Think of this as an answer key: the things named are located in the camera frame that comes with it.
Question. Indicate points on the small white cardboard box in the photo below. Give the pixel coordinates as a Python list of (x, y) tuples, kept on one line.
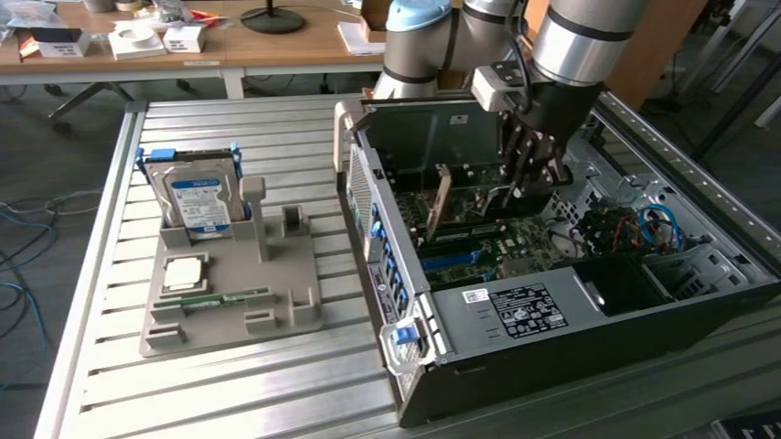
[(183, 40)]

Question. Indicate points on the black and white box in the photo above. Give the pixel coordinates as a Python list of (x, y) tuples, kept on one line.
[(60, 43)]

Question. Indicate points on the wooden office desk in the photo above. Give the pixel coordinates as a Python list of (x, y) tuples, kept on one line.
[(91, 64)]

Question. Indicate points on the white paper stack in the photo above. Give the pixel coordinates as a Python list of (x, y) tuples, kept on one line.
[(359, 39)]

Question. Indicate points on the black open PC case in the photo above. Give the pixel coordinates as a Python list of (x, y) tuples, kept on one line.
[(610, 356)]

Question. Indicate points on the blue-labelled hard drive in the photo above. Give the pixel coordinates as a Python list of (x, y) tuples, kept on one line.
[(163, 153)]

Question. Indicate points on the black round lamp base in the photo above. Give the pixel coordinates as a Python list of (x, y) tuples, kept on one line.
[(271, 20)]

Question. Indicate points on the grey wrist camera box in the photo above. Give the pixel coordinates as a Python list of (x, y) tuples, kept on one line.
[(494, 89)]

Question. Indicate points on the silver CPU chip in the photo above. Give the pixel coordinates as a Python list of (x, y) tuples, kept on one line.
[(184, 274)]

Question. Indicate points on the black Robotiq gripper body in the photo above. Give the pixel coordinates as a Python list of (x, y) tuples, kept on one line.
[(560, 107)]

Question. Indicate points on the grey plastic parts rack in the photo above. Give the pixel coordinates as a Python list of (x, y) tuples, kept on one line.
[(244, 283)]

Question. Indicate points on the grey cup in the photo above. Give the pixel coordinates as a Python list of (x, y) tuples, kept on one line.
[(97, 4)]

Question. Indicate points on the brown wooden cabinet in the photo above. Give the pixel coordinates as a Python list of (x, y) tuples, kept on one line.
[(665, 46)]

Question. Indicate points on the blue expansion slot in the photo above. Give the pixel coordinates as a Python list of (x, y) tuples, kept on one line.
[(448, 261)]

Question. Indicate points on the white box with tape roll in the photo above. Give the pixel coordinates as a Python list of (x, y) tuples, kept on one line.
[(137, 43)]

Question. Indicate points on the grey chipset heat sink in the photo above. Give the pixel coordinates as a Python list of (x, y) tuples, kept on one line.
[(523, 269)]

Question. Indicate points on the grey power supply unit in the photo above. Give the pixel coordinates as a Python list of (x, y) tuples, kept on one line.
[(475, 315)]

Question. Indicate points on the beige tape roll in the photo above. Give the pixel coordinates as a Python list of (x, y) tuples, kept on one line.
[(129, 4)]

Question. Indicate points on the blue case latch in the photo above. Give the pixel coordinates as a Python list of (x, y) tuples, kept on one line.
[(403, 335)]

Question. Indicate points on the green motherboard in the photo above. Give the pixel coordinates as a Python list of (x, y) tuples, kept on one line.
[(524, 233)]

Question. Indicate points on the green low-profile graphics card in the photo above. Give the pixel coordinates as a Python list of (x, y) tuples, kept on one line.
[(442, 201)]

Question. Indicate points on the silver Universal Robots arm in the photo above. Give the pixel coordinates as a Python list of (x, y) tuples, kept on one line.
[(415, 46)]

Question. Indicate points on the silver hard disk blue label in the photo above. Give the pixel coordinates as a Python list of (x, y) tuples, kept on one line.
[(195, 196)]

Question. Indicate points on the brown cardboard box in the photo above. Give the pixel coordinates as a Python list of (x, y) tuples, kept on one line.
[(372, 16)]

